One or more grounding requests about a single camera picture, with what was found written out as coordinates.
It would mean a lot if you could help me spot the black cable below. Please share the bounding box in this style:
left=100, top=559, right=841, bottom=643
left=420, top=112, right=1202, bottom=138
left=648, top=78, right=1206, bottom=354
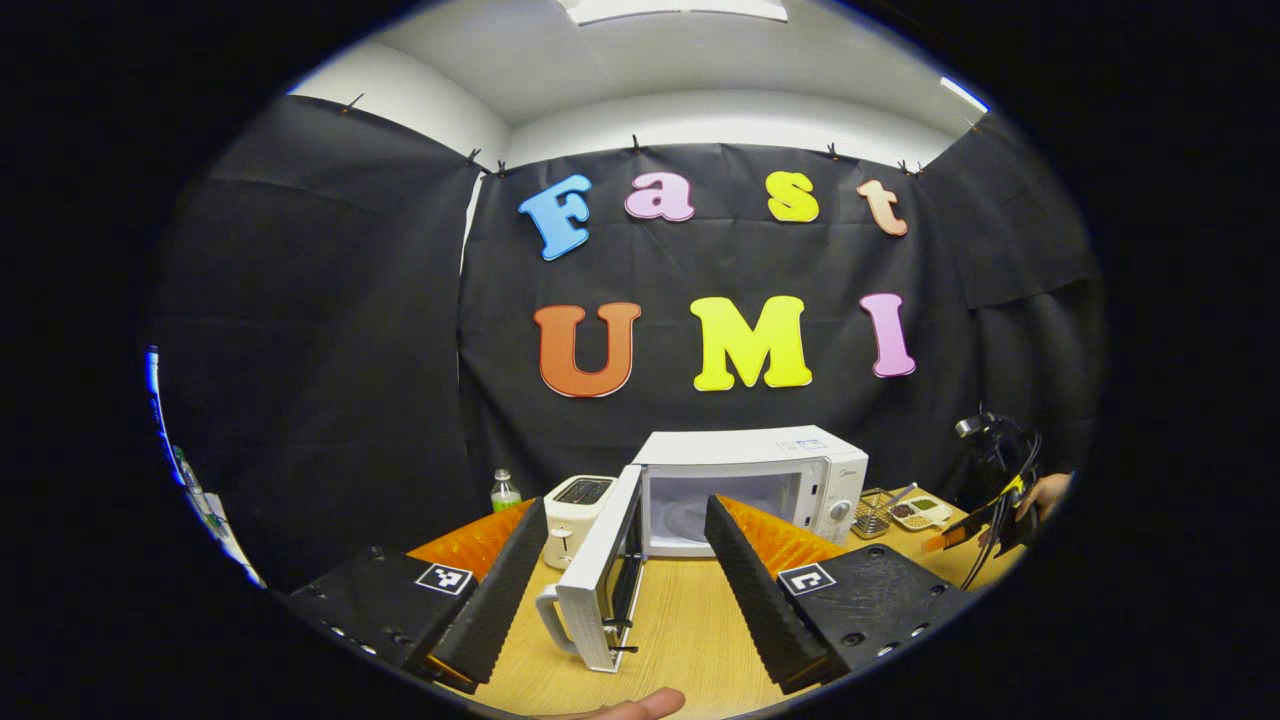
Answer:
left=958, top=545, right=1006, bottom=591

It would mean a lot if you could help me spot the white microwave oven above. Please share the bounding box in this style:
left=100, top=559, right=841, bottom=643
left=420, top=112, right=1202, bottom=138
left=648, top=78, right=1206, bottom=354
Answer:
left=535, top=425, right=869, bottom=674

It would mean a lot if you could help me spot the black backdrop cloth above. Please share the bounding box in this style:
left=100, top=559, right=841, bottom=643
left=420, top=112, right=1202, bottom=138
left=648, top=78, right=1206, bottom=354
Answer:
left=150, top=95, right=1106, bottom=591

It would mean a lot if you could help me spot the large ceiling light panel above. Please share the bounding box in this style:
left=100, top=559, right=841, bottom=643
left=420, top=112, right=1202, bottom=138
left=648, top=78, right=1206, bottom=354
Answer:
left=560, top=0, right=791, bottom=26

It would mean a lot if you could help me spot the row of small cloth clips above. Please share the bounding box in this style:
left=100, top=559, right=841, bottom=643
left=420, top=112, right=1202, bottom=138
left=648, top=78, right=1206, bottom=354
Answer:
left=340, top=93, right=986, bottom=181

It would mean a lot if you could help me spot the metal mesh basket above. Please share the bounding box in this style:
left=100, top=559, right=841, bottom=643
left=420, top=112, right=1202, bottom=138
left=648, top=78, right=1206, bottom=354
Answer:
left=852, top=485, right=916, bottom=541

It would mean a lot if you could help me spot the cream toaster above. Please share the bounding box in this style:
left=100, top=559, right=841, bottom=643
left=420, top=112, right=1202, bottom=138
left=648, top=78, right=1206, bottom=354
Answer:
left=541, top=475, right=617, bottom=571

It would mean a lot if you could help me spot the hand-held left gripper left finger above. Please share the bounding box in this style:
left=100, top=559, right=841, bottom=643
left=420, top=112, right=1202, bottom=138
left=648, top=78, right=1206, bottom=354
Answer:
left=282, top=496, right=550, bottom=694

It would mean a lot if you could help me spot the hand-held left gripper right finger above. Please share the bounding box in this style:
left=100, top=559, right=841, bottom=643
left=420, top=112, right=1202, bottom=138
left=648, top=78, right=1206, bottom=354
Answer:
left=703, top=493, right=978, bottom=695

